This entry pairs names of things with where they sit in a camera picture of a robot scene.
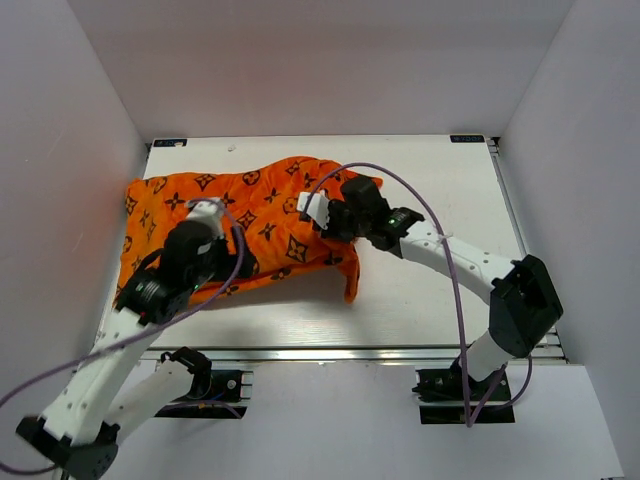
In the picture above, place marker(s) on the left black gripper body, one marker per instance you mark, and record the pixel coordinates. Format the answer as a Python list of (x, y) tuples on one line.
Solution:
[(219, 265)]

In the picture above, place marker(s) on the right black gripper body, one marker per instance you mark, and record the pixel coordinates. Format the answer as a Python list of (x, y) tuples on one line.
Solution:
[(343, 225)]

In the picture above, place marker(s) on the orange patterned pillowcase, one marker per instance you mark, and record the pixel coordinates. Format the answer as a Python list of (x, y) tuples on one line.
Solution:
[(264, 202)]

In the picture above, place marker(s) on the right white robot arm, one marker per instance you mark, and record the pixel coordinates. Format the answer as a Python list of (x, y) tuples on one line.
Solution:
[(521, 297)]

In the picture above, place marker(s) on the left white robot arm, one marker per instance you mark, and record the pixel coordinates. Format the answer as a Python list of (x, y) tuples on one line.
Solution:
[(81, 431)]

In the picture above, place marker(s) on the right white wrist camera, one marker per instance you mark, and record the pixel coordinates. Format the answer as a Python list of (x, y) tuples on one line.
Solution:
[(314, 208)]

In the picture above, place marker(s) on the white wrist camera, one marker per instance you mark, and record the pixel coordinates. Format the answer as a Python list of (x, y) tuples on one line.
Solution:
[(208, 211), (314, 208)]

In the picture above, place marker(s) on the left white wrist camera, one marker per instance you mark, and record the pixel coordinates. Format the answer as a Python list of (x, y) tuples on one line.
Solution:
[(208, 211)]

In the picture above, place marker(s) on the aluminium table rail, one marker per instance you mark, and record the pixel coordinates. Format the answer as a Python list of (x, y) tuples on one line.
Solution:
[(330, 354)]

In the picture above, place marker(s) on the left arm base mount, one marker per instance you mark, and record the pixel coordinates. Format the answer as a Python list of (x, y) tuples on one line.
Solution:
[(216, 392)]

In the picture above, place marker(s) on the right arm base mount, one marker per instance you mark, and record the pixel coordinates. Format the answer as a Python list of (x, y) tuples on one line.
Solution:
[(439, 396)]

